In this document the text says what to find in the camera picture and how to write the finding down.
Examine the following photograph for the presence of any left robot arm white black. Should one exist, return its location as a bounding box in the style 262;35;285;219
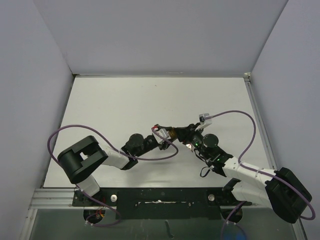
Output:
57;126;177;206

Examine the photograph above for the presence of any aluminium rail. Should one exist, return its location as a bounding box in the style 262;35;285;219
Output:
29;188;75;210
243;72;278;169

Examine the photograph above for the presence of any aluminium right side rail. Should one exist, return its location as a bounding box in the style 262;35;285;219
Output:
243;72;278;169

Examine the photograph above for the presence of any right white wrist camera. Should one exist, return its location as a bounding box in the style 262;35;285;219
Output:
195;113;212;131

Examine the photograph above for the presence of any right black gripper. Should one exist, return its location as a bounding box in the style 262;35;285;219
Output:
174;123;211;160

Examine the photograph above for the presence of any black thin cable loop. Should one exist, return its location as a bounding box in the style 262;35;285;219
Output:
199;159;216;179

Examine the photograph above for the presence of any aluminium front rail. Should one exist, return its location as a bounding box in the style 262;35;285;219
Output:
29;188;75;210

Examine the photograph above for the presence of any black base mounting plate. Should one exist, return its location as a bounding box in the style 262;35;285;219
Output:
72;187;240;220

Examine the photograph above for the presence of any silver key bunch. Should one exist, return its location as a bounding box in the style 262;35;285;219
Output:
185;143;195;152

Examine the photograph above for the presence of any small brass padlock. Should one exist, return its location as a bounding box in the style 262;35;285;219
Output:
167;128;177;141

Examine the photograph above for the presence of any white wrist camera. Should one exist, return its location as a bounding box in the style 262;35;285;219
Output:
195;113;212;131
151;126;169;145

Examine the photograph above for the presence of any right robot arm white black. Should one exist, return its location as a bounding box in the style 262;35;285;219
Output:
173;124;312;224

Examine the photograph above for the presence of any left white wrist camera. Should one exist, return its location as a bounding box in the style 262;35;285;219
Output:
151;126;169;145

